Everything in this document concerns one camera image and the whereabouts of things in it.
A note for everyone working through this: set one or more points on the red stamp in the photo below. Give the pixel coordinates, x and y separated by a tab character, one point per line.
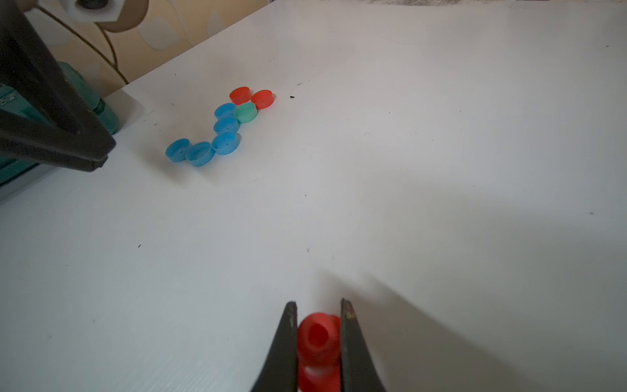
319	353

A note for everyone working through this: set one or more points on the blue cap middle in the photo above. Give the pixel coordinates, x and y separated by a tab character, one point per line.
228	124

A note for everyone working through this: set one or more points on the green cap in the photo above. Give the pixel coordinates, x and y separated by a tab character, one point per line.
246	112

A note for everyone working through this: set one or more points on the green cloth bag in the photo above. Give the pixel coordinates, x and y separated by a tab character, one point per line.
13	102

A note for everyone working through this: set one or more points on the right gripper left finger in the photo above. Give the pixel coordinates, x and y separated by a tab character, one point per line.
280	369

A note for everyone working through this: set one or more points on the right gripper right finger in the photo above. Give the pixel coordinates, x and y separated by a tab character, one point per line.
358	373

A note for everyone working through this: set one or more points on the medium red cap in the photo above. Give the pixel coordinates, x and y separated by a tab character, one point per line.
263	99

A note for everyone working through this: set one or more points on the large red cap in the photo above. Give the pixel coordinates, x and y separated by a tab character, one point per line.
240	96

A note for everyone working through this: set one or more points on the blue cap right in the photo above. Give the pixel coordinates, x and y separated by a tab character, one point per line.
226	143

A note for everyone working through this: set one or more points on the blue cap bottom left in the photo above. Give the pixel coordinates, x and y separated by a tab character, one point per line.
177	151

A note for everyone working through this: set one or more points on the large blue cap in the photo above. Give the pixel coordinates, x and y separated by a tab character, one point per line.
225	110

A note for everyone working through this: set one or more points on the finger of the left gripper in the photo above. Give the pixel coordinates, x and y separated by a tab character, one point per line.
78	142
29	67

